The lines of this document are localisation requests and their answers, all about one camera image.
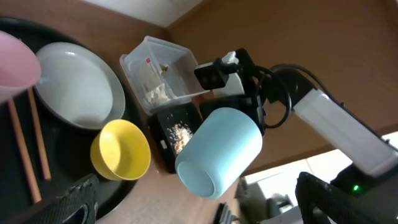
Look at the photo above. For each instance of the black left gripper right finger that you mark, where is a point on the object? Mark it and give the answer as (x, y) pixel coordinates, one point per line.
(320, 202)

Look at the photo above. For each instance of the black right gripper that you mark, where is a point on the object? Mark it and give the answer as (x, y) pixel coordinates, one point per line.
(249, 103)

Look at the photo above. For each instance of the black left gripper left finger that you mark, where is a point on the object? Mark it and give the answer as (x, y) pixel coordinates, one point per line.
(78, 204)

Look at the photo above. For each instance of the yellow bowl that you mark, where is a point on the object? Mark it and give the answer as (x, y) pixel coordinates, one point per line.
(120, 151)

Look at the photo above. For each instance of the blue cup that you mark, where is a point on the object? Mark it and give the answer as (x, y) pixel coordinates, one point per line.
(218, 153)

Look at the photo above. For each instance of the pink cup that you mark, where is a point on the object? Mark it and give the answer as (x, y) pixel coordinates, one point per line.
(20, 68)

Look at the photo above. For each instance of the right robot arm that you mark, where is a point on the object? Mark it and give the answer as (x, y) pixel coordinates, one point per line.
(269, 95)

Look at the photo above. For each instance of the clear plastic waste bin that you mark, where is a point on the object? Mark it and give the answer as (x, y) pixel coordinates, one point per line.
(154, 62)

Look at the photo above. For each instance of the right wooden chopstick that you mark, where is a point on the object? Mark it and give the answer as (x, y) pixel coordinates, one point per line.
(39, 136)

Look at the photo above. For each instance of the wooden chopstick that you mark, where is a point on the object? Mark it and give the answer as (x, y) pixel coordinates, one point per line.
(39, 136)
(29, 171)

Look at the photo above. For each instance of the left wooden chopstick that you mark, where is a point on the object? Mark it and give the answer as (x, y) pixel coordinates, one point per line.
(29, 171)

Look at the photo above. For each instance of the food scraps and rice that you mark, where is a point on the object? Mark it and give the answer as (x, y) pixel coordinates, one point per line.
(180, 134)

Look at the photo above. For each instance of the black rectangular tray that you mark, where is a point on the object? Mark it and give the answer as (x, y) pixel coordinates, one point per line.
(158, 123)

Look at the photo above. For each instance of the crumpled white tissue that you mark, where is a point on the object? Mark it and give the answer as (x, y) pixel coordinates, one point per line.
(157, 96)

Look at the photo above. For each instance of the grey plate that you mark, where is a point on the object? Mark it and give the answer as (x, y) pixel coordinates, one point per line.
(78, 87)

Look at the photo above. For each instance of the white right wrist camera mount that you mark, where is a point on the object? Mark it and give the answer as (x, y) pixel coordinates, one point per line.
(221, 76)

